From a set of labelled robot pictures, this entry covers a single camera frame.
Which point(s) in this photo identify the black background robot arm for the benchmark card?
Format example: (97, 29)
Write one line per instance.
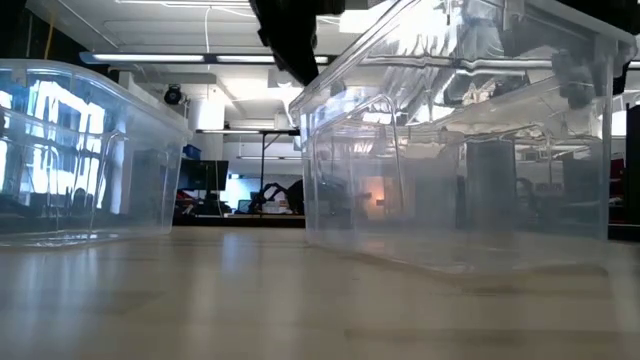
(267, 195)

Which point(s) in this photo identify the person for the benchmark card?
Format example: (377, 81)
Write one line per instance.
(296, 197)

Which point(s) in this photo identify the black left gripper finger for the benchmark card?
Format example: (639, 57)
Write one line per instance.
(295, 55)

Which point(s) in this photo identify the blue storage box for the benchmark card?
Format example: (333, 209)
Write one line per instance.
(192, 151)

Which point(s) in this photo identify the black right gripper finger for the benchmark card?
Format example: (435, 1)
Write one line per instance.
(575, 80)
(621, 70)

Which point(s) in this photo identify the black pillar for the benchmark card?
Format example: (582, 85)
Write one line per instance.
(633, 165)

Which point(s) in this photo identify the long ceiling light bar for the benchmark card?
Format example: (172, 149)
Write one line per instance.
(150, 58)

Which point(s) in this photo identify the background work table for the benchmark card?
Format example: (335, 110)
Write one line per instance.
(240, 220)

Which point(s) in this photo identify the black low bench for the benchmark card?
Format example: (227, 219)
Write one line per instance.
(622, 231)

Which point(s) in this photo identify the black computer monitor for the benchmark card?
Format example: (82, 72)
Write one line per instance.
(202, 175)

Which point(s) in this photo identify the clear plastic bin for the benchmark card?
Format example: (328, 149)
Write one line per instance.
(450, 200)
(75, 150)

